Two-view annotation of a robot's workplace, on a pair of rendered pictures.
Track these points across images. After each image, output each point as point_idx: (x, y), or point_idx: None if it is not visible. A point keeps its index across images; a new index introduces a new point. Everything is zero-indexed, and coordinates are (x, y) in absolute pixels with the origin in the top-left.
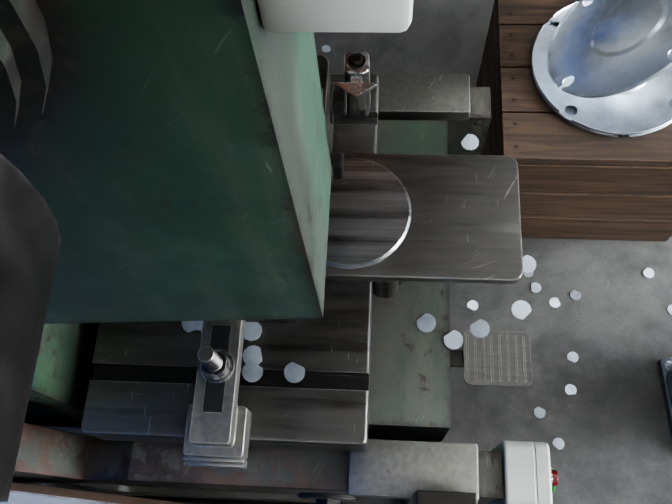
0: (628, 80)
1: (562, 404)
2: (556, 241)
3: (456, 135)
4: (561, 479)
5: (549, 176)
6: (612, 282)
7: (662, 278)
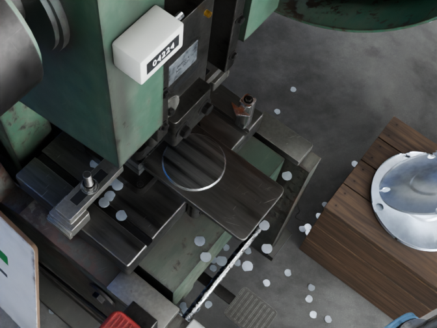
0: (410, 208)
1: None
2: (340, 282)
3: (290, 170)
4: None
5: (346, 235)
6: (354, 327)
7: None
